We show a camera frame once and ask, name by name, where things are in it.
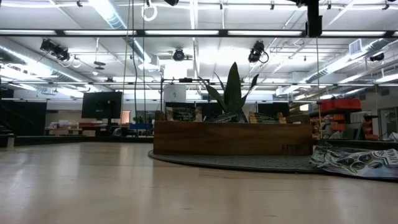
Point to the dark blue blackcurrant tea packet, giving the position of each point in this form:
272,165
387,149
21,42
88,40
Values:
230,117

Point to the pile of dark snack bags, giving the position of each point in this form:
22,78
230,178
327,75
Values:
357,163

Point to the overhead light bar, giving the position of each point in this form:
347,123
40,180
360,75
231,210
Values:
223,32

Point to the red storage bins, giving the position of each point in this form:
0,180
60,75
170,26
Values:
340,104

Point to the storage shelf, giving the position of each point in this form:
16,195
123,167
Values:
354,119

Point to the green snake plant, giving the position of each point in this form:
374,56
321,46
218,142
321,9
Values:
233,90

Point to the black computer monitor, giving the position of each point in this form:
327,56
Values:
101,104

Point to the blue box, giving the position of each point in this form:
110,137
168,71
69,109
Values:
140,126

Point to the wooden three-compartment organizer box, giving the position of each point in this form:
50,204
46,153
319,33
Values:
233,138

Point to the round grey woven mat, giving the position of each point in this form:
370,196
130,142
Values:
233,161

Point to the cluttered background workbench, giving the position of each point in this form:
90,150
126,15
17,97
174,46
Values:
68,126

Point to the black stand frame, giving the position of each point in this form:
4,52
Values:
186,80

